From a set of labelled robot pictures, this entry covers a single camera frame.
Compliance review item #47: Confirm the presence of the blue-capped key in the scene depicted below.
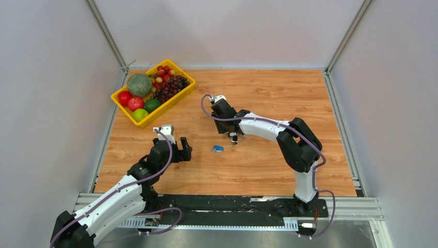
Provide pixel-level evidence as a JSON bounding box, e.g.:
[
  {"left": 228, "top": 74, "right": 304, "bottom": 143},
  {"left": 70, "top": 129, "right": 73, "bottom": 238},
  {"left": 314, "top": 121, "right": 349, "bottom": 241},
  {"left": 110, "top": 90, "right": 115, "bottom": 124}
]
[{"left": 212, "top": 145, "right": 224, "bottom": 153}]

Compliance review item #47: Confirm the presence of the left aluminium frame post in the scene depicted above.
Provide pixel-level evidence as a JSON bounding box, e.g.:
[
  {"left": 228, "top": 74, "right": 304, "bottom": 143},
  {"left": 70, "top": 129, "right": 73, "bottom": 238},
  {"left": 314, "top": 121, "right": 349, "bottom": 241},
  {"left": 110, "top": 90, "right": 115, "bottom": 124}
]
[{"left": 84, "top": 0, "right": 129, "bottom": 75}]

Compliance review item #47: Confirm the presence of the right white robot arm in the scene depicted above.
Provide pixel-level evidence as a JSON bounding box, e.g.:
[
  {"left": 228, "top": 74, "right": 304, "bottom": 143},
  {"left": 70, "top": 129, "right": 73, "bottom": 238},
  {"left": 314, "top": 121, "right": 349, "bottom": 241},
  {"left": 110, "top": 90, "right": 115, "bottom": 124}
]
[{"left": 209, "top": 95, "right": 326, "bottom": 216}]

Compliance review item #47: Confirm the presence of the aluminium frame post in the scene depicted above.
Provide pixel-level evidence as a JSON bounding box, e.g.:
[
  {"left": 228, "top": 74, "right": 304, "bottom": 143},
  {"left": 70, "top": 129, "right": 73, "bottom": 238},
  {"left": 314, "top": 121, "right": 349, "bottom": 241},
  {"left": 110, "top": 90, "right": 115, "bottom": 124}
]
[
  {"left": 325, "top": 0, "right": 374, "bottom": 75},
  {"left": 84, "top": 0, "right": 129, "bottom": 75}
]

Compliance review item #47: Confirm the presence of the yellow plastic tray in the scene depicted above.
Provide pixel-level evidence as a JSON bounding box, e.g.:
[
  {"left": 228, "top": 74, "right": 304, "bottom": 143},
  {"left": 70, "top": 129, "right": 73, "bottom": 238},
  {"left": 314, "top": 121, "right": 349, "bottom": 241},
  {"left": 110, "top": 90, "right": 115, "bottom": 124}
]
[{"left": 111, "top": 59, "right": 196, "bottom": 128}]

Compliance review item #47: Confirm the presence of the dark green avocado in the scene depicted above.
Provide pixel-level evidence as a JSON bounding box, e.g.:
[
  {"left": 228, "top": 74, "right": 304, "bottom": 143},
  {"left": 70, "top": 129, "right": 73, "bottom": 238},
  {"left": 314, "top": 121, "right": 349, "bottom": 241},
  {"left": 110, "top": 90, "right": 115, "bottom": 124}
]
[{"left": 143, "top": 99, "right": 162, "bottom": 114}]

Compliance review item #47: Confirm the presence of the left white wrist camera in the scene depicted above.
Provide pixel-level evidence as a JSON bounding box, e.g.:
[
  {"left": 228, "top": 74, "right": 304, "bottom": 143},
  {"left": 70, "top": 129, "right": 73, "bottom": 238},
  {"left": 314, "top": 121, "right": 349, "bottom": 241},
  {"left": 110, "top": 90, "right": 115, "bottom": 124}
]
[{"left": 153, "top": 124, "right": 176, "bottom": 144}]

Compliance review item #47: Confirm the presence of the white slotted cable duct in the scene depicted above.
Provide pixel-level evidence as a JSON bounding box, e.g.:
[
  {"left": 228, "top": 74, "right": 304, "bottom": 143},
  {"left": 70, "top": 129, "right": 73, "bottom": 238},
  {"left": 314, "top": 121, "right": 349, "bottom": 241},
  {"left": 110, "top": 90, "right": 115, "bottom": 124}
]
[{"left": 118, "top": 217, "right": 299, "bottom": 231}]

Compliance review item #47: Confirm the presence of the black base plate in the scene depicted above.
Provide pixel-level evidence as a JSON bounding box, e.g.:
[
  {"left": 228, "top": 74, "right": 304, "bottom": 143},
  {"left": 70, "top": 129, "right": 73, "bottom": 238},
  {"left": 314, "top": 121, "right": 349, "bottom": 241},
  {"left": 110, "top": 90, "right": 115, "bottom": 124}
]
[{"left": 145, "top": 194, "right": 329, "bottom": 224}]

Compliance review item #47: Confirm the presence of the right aluminium frame post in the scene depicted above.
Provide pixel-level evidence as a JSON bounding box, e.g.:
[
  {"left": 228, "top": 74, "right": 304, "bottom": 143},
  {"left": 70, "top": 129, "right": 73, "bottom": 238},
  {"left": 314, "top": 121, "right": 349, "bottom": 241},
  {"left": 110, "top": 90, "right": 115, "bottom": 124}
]
[{"left": 325, "top": 0, "right": 374, "bottom": 75}]

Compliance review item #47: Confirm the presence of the silver keyring with keys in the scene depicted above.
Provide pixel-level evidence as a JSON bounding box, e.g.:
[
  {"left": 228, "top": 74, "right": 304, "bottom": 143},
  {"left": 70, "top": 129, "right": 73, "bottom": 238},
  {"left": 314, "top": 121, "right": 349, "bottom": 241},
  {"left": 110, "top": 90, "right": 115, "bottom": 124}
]
[{"left": 227, "top": 132, "right": 244, "bottom": 148}]

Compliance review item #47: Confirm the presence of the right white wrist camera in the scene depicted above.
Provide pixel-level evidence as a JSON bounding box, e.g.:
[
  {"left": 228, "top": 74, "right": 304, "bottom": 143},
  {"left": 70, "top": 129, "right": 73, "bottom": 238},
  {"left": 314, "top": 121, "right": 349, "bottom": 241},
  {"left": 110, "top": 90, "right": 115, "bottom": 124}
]
[{"left": 210, "top": 95, "right": 227, "bottom": 104}]

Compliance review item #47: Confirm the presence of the white zip tie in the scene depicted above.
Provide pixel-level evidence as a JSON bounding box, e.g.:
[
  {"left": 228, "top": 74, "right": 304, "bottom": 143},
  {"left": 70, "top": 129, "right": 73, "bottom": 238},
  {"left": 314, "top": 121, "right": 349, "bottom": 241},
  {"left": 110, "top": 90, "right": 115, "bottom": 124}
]
[{"left": 113, "top": 59, "right": 137, "bottom": 73}]

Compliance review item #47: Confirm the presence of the red apple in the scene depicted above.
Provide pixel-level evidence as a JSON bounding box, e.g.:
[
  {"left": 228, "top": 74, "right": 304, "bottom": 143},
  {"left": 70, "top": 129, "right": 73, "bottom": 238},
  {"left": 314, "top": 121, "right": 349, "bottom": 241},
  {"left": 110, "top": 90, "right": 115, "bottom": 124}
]
[{"left": 117, "top": 90, "right": 133, "bottom": 106}]

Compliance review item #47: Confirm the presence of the light green apple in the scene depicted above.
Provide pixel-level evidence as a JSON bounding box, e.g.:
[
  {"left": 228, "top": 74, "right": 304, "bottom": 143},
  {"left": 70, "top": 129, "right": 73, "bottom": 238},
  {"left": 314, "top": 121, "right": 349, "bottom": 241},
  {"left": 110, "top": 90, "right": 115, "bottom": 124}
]
[{"left": 132, "top": 108, "right": 149, "bottom": 122}]

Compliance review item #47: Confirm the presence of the green melon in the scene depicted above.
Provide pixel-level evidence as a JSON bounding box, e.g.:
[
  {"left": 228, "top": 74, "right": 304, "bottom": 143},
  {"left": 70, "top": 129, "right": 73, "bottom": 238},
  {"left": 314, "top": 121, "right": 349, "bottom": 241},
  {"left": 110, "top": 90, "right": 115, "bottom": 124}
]
[{"left": 127, "top": 73, "right": 152, "bottom": 97}]

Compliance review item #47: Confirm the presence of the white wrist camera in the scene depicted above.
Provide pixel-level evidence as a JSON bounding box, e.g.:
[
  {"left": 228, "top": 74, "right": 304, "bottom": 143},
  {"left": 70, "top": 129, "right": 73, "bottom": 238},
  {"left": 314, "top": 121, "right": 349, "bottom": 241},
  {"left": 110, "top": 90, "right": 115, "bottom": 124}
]
[
  {"left": 210, "top": 95, "right": 227, "bottom": 104},
  {"left": 153, "top": 124, "right": 176, "bottom": 144}
]

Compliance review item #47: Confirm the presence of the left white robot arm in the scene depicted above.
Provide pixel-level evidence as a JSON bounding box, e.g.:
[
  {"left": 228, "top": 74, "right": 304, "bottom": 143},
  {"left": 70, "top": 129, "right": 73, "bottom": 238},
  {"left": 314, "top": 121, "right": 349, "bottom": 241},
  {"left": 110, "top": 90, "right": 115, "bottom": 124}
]
[{"left": 50, "top": 136, "right": 193, "bottom": 247}]

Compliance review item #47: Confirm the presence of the red-pink apple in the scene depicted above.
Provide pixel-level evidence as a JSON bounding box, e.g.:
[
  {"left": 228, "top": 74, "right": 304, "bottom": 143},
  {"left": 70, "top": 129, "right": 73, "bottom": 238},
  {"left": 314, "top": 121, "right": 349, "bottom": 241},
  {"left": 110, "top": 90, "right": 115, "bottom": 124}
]
[{"left": 128, "top": 97, "right": 145, "bottom": 112}]

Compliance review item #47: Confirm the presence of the dark purple grape bunch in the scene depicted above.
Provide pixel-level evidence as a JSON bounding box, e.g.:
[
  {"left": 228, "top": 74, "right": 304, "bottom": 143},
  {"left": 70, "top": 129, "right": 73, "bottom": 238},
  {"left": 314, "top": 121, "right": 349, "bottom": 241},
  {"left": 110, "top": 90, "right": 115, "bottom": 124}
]
[{"left": 150, "top": 75, "right": 190, "bottom": 103}]

